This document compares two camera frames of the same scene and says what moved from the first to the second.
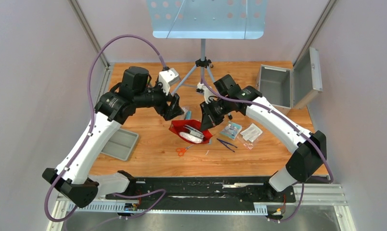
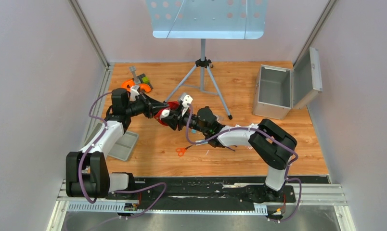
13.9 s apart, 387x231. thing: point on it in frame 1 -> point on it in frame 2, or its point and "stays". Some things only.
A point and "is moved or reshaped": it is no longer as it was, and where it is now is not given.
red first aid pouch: (177, 127) is moved or reshaped
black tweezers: (225, 144) stays
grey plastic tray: (121, 145) stays
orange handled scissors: (181, 150) stays
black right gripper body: (215, 110) -> (183, 119)
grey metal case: (287, 89) stays
